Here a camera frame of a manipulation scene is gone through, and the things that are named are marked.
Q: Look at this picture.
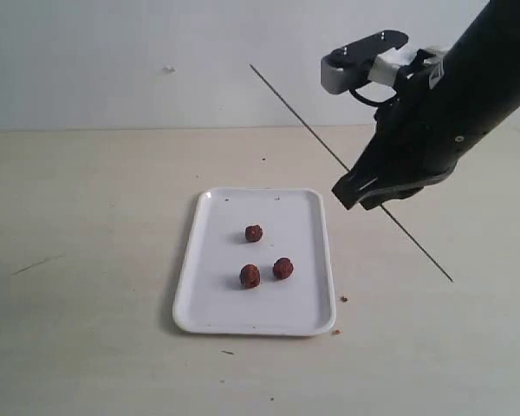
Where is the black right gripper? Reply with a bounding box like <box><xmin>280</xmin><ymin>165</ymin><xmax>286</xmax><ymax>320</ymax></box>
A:
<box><xmin>331</xmin><ymin>49</ymin><xmax>490</xmax><ymax>211</ymax></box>

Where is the brown meatball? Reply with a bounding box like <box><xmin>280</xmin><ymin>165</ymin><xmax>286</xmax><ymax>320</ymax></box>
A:
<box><xmin>239</xmin><ymin>264</ymin><xmax>261</xmax><ymax>289</ymax></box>
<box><xmin>244</xmin><ymin>224</ymin><xmax>263</xmax><ymax>243</ymax></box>
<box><xmin>272</xmin><ymin>257</ymin><xmax>294</xmax><ymax>280</ymax></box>

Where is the thin metal skewer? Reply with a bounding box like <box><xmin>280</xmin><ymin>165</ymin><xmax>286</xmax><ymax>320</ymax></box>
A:
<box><xmin>249</xmin><ymin>63</ymin><xmax>454</xmax><ymax>283</ymax></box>

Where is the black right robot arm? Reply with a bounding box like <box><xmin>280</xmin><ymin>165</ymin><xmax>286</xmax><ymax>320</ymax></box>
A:
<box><xmin>321</xmin><ymin>1</ymin><xmax>520</xmax><ymax>210</ymax></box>

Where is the white rectangular plastic tray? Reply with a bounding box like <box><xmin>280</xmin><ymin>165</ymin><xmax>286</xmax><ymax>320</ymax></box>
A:
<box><xmin>172</xmin><ymin>187</ymin><xmax>336</xmax><ymax>337</ymax></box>

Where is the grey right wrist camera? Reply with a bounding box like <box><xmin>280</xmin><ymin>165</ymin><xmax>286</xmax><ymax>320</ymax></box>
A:
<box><xmin>320</xmin><ymin>29</ymin><xmax>409</xmax><ymax>94</ymax></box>

